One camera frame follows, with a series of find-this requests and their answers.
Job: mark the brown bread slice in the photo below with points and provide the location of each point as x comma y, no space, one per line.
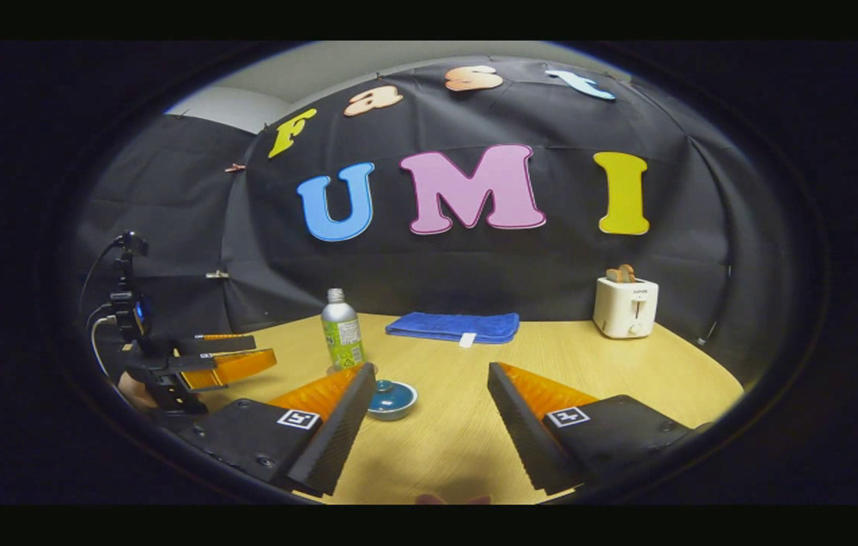
620,274

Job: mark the blue folded towel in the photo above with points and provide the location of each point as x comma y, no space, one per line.
451,326

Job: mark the copper cloth clip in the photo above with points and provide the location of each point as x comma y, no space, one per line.
234,167

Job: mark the silver cloth clip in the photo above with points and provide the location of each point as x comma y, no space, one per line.
217,274

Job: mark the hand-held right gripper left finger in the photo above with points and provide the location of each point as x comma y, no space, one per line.
330,440

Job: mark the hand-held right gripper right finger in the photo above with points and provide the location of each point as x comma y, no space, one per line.
527,440

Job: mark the cream toaster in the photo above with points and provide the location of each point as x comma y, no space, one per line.
624,307

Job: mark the black backdrop cloth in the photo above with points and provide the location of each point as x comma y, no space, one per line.
428,273

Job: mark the silver green-label water bottle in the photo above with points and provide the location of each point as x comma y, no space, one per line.
341,334

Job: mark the dark blue teacup lid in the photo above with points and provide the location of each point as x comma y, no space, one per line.
392,393

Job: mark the white and blue teacup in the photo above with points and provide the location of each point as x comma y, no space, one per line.
394,409

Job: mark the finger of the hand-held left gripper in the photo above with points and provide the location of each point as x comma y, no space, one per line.
220,344
235,366

